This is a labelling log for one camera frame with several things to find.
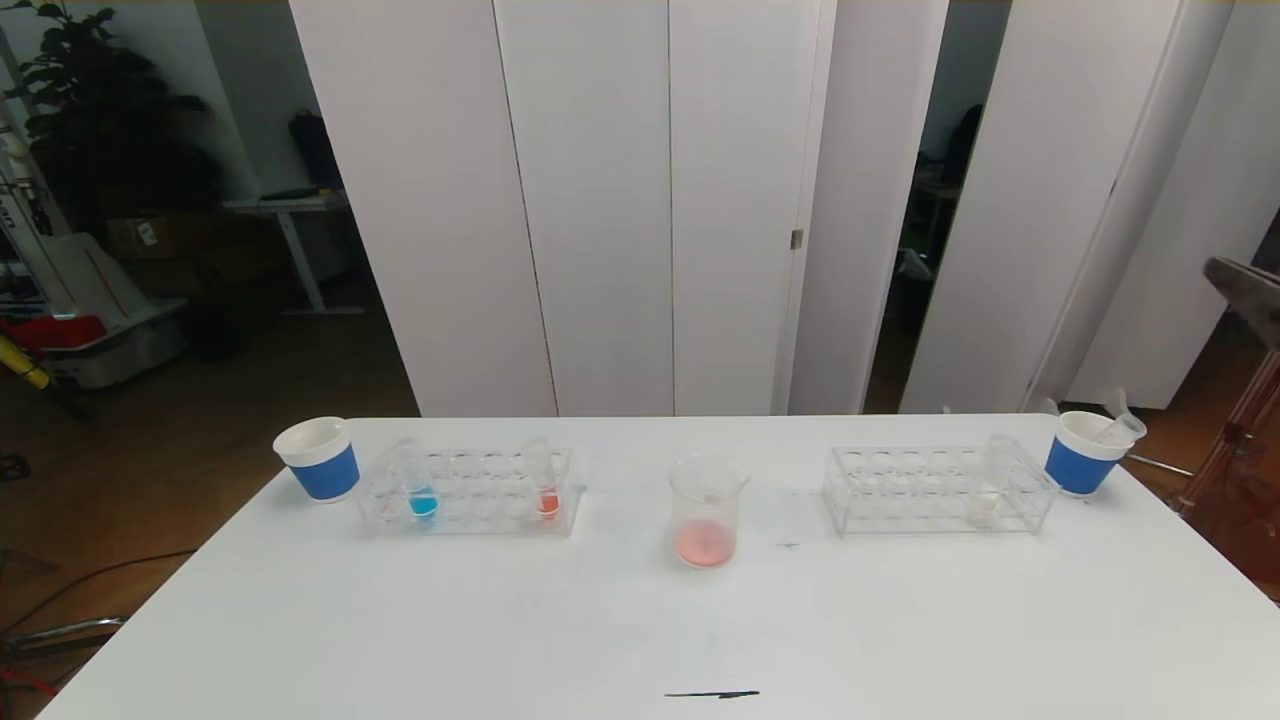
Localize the test tube with blue pigment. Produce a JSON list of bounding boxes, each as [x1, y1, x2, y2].
[[398, 440, 442, 523]]

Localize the test tube with red pigment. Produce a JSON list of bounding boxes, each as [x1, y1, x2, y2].
[[1090, 412, 1149, 448], [525, 437, 563, 521]]

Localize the clear glass beaker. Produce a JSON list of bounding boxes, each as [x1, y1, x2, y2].
[[668, 456, 750, 571]]

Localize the clear acrylic test tube rack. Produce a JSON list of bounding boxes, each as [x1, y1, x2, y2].
[[355, 445, 586, 539], [822, 443, 1059, 538]]

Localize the test tube with yellow pigment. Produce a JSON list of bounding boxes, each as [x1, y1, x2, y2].
[[965, 433, 1019, 529]]

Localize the white three-panel folding screen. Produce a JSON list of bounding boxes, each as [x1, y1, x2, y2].
[[290, 0, 836, 419]]

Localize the white partition panel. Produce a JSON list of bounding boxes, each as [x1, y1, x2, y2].
[[788, 0, 949, 417], [898, 0, 1186, 416], [1060, 0, 1280, 413]]

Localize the white paper cup blue sleeve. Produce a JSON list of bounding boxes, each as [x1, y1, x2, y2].
[[272, 416, 361, 503], [1044, 411, 1136, 498]]

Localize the white standing desk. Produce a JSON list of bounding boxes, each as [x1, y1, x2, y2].
[[222, 192, 366, 319]]

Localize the black backpack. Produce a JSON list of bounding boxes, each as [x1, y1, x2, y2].
[[288, 110, 346, 193]]

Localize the white partition foot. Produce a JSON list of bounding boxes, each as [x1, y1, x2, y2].
[[1040, 388, 1131, 421]]

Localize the cardboard box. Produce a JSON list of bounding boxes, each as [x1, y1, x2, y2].
[[105, 211, 201, 261]]

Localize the white equipment base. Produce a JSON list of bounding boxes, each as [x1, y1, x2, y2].
[[40, 296, 191, 389]]

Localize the white leaning board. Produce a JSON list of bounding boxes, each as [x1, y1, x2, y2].
[[40, 230, 136, 324]]

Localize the dark green potted plant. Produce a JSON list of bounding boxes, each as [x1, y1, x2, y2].
[[0, 0, 226, 236]]

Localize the brown wooden stand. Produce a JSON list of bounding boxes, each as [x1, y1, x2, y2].
[[1175, 345, 1280, 601]]

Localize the yellow tool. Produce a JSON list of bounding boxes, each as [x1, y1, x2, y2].
[[0, 333, 51, 391]]

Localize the grey metal bar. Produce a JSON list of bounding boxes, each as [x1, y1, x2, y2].
[[0, 618, 129, 661]]

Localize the black floor cable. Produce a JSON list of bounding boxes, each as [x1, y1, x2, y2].
[[0, 550, 196, 636]]

